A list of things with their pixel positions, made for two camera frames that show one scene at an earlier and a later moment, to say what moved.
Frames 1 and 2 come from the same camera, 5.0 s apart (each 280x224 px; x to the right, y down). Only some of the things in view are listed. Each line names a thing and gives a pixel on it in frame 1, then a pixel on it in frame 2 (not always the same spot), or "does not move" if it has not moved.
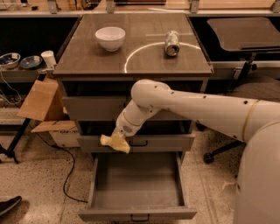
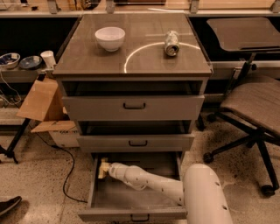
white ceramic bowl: x=110 y=38 does not move
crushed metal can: x=172 y=44 does not move
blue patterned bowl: x=9 y=61 does not move
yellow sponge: x=117 y=140 to x=105 y=166
